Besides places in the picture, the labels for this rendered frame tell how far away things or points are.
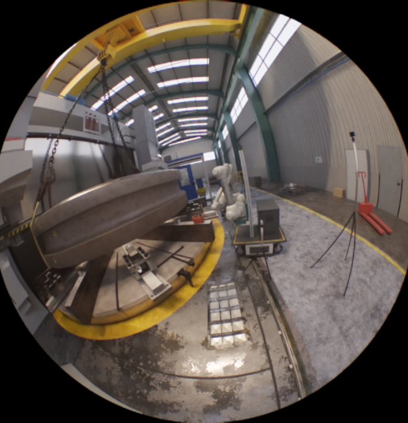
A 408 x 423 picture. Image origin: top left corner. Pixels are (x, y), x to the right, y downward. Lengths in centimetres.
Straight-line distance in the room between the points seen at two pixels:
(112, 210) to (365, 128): 745
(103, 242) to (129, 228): 45
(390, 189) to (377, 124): 213
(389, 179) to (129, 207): 714
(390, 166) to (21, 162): 786
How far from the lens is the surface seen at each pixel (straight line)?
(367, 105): 637
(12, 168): 214
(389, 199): 598
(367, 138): 619
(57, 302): 312
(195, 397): 158
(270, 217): 196
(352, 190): 594
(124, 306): 186
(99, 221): 202
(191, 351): 157
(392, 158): 588
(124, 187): 190
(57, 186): 432
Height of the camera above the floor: 149
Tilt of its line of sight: 17 degrees down
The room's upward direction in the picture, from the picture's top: 13 degrees counter-clockwise
